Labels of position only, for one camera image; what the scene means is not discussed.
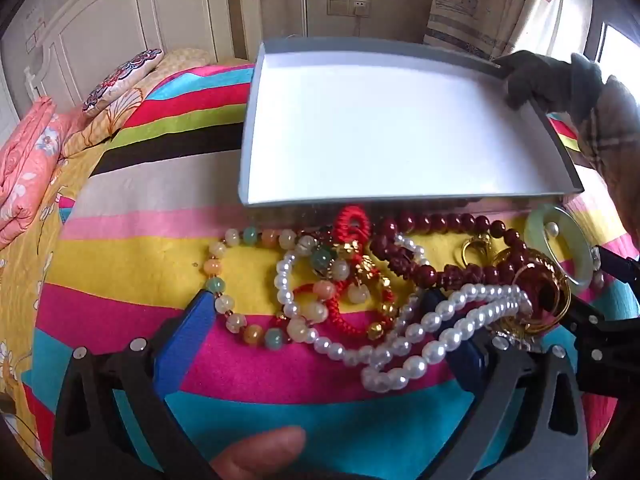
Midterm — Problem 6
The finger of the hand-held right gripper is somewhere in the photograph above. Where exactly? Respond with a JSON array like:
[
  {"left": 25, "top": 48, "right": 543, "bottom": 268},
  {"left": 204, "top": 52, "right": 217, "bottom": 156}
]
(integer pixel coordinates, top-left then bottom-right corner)
[
  {"left": 594, "top": 245, "right": 640, "bottom": 287},
  {"left": 565, "top": 300, "right": 640, "bottom": 379}
]

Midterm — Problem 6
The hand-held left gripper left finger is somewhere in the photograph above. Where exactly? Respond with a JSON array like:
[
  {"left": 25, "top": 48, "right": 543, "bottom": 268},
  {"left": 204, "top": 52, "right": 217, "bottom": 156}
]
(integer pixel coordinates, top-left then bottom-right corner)
[{"left": 51, "top": 290, "right": 221, "bottom": 480}]

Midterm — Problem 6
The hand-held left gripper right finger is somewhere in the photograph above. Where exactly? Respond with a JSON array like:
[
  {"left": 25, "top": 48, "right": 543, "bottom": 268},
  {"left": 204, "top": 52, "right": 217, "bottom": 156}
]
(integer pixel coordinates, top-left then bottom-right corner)
[{"left": 422, "top": 287, "right": 591, "bottom": 480}]

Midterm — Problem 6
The white pearl necklace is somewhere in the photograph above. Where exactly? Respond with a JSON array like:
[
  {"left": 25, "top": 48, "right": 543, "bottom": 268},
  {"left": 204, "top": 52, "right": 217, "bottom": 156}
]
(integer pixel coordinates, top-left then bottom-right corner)
[{"left": 274, "top": 235, "right": 535, "bottom": 395}]

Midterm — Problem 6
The multicolour bead bracelet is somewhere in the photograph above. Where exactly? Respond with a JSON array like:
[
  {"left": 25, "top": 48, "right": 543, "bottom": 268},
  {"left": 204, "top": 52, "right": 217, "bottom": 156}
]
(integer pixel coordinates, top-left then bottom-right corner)
[{"left": 202, "top": 225, "right": 373, "bottom": 348}]

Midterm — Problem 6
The gold bangle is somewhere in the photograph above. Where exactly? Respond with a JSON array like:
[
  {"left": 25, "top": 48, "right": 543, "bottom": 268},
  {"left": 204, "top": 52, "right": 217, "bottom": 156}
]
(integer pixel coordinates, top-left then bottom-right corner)
[{"left": 495, "top": 250, "right": 574, "bottom": 337}]

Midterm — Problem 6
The green jade bangle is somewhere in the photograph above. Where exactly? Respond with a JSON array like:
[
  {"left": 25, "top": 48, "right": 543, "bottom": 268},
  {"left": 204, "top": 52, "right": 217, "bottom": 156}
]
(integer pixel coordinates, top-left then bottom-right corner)
[{"left": 524, "top": 205, "right": 602, "bottom": 292}]

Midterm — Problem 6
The gold ring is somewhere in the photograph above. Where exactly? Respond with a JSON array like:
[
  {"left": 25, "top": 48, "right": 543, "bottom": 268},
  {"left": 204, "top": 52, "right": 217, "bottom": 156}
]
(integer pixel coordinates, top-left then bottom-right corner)
[{"left": 461, "top": 236, "right": 494, "bottom": 267}]

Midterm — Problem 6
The dark red bead bracelet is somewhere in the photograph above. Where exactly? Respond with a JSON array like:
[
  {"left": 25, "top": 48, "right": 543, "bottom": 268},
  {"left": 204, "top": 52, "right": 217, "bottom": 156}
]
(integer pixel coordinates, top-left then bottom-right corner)
[{"left": 370, "top": 211, "right": 532, "bottom": 292}]

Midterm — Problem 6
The red cord bracelet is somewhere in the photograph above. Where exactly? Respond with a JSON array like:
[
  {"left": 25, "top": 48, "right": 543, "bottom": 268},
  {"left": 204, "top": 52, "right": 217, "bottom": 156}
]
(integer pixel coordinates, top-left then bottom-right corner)
[{"left": 295, "top": 204, "right": 401, "bottom": 342}]

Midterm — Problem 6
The grey jewelry tray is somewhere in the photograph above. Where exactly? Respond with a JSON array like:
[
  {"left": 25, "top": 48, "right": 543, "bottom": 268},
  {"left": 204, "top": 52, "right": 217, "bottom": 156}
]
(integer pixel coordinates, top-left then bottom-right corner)
[{"left": 239, "top": 37, "right": 585, "bottom": 208}]

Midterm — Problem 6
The person's left hand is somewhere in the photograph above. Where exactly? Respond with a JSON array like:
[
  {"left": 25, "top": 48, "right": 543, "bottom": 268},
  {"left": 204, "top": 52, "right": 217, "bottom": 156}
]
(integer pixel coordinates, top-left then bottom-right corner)
[{"left": 209, "top": 426, "right": 307, "bottom": 480}]

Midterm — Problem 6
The person's right hand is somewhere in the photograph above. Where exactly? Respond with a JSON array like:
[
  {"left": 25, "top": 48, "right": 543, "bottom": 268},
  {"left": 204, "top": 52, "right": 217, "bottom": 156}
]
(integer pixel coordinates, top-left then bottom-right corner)
[{"left": 492, "top": 51, "right": 608, "bottom": 126}]

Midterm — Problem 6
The striped colourful blanket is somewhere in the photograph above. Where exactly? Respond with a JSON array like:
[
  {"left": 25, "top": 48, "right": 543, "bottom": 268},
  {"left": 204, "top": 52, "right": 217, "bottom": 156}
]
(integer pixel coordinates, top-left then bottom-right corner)
[{"left": 30, "top": 62, "right": 640, "bottom": 480}]

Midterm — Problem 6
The yellow floral bedsheet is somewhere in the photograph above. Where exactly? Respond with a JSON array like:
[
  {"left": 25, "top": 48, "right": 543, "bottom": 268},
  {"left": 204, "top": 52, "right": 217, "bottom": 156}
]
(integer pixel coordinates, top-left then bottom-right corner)
[{"left": 0, "top": 125, "right": 128, "bottom": 466}]

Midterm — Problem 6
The window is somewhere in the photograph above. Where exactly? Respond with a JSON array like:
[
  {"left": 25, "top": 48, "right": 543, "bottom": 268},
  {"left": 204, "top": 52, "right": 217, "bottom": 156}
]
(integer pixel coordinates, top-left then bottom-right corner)
[{"left": 596, "top": 21, "right": 640, "bottom": 83}]

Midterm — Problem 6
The pink folded quilt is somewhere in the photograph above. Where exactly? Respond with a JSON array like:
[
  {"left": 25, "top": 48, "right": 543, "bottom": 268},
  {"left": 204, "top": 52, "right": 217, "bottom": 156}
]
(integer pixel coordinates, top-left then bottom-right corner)
[{"left": 0, "top": 96, "right": 72, "bottom": 250}]

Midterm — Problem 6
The cream leaf-print pillow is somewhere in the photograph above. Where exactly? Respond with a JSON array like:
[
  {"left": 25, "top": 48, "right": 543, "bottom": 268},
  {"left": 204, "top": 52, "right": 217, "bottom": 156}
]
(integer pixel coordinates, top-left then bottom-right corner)
[{"left": 62, "top": 49, "right": 213, "bottom": 157}]

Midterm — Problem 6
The purple patterned cushion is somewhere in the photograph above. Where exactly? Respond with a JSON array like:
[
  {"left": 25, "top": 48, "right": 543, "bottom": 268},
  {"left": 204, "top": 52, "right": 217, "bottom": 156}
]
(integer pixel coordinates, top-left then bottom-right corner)
[{"left": 81, "top": 48, "right": 165, "bottom": 118}]

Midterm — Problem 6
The printed curtain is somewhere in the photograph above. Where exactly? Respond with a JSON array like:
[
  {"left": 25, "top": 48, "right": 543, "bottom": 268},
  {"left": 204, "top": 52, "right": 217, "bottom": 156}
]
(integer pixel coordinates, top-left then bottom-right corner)
[{"left": 423, "top": 0, "right": 595, "bottom": 62}]

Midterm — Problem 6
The white headboard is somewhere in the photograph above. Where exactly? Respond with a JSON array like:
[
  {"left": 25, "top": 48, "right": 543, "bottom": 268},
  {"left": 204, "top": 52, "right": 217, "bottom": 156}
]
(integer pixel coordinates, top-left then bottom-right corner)
[{"left": 22, "top": 0, "right": 249, "bottom": 111}]

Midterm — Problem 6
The wall socket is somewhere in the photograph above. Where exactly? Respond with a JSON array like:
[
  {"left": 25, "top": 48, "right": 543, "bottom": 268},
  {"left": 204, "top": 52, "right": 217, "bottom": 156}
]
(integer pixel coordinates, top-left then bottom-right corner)
[{"left": 327, "top": 0, "right": 371, "bottom": 17}]

